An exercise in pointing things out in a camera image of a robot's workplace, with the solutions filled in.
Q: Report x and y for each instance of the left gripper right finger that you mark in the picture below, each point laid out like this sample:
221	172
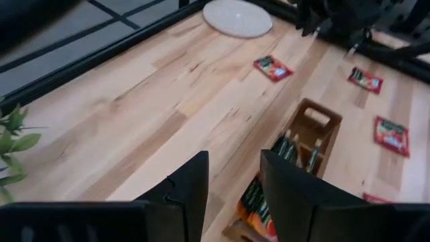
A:
292	195

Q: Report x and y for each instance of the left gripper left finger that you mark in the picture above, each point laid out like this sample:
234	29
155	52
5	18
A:
189	188

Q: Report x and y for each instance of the wooden three-compartment organizer box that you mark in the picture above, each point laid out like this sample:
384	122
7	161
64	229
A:
331	148

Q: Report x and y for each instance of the red strawberry tea packet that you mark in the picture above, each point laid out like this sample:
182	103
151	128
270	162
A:
391	136
365	80
374	198
273	69

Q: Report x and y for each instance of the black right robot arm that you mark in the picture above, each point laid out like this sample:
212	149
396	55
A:
363	17

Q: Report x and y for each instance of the round woven beige mat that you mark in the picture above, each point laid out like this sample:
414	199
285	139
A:
236	18

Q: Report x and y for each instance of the green artificial plant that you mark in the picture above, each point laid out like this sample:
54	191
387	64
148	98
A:
20	142

